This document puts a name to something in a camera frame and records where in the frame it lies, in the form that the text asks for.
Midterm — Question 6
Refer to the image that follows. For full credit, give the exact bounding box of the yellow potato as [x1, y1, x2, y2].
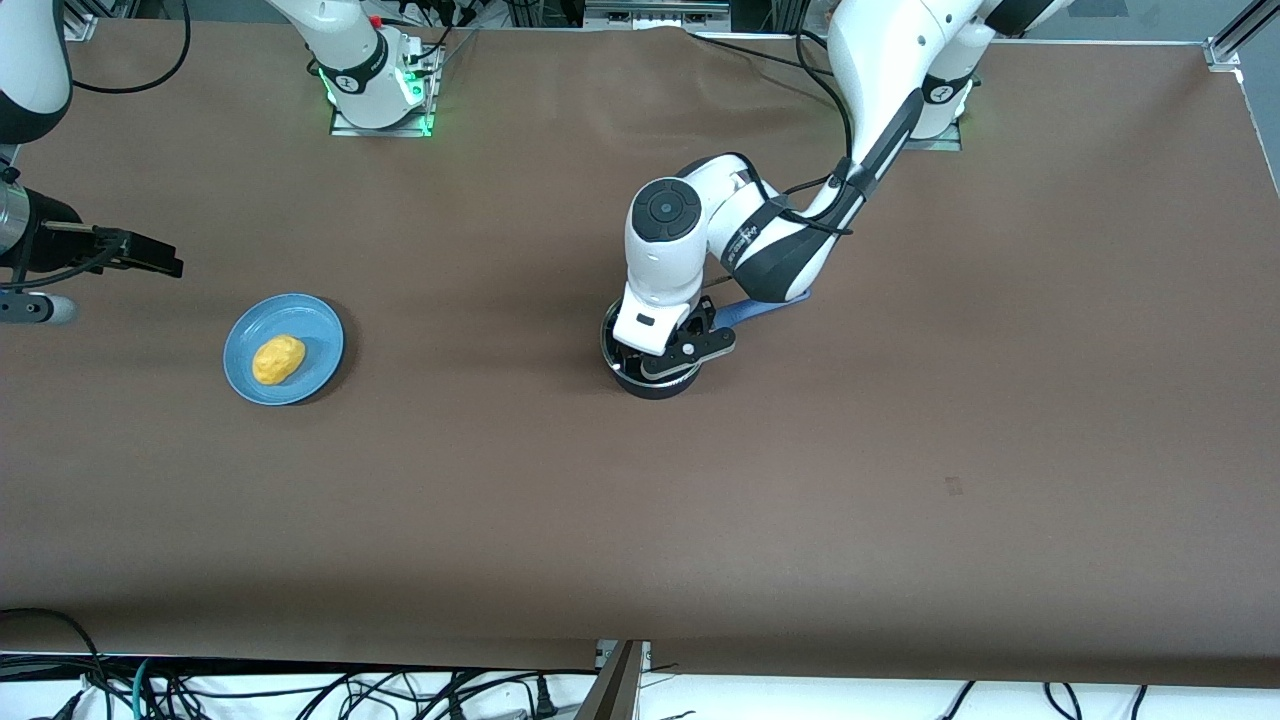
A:
[251, 334, 308, 386]

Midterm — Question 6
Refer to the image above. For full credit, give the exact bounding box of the brown table cover sheet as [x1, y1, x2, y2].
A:
[0, 18, 1280, 691]

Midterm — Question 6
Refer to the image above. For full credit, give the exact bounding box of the blue round plate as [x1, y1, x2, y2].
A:
[222, 293, 346, 407]

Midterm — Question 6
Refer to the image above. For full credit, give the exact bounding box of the silver metal box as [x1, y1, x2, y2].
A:
[584, 0, 732, 32]

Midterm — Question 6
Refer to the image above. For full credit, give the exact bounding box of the black pot with blue handle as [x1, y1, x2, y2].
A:
[600, 290, 811, 402]

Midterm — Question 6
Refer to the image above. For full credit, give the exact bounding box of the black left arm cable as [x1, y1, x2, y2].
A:
[750, 28, 863, 237]

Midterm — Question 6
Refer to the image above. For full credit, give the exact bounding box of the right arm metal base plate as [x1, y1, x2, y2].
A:
[329, 38, 442, 139]

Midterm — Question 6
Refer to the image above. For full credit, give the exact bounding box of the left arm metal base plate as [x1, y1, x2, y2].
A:
[905, 120, 964, 152]

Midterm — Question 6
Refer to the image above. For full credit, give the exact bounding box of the aluminium frame post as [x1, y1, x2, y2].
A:
[573, 640, 652, 720]

